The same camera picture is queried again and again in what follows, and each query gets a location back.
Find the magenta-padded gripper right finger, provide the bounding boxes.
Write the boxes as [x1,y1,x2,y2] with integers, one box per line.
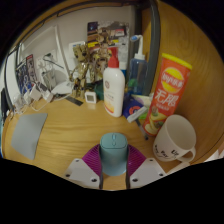
[125,143,167,190]

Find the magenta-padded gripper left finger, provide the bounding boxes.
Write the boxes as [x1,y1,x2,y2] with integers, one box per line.
[64,143,104,190]

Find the light blue computer mouse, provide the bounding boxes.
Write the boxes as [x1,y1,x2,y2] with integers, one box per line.
[99,132,129,177]

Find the grey mouse pad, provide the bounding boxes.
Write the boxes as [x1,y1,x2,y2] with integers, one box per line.
[10,112,49,161]

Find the black pen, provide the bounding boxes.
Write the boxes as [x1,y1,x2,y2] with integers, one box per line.
[134,119,149,141]

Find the white mug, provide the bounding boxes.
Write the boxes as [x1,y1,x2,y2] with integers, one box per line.
[152,114,197,164]

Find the blue packet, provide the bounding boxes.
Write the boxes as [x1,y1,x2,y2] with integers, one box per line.
[122,93,146,120]

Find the light green packet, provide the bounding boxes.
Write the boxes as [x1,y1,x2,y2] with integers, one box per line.
[131,93,155,118]

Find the small white square clock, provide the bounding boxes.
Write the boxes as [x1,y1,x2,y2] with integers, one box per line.
[84,90,98,104]

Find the dark green round container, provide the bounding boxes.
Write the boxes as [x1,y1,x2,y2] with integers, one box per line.
[93,81,105,101]

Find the white red-pump lotion bottle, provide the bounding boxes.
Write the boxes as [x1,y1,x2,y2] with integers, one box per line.
[102,46,126,118]

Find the orange chips can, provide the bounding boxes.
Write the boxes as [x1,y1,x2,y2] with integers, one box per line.
[142,52,193,137]

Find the white charger block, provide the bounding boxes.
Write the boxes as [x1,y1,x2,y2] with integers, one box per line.
[41,90,55,103]
[28,84,43,101]

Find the blue spray bottle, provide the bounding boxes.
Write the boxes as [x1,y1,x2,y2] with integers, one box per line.
[126,34,149,96]

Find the steel cup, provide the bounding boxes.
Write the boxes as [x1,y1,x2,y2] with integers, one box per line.
[42,69,58,90]

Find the small blue bottle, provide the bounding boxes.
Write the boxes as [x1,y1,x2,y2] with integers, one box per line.
[119,61,128,79]

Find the black bag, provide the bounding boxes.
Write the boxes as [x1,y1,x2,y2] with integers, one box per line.
[0,87,10,116]

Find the grey gooseneck light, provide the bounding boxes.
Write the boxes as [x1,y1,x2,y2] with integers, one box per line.
[42,53,65,70]

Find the colourful figure box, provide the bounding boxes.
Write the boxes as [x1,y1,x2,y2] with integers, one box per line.
[86,20,130,48]

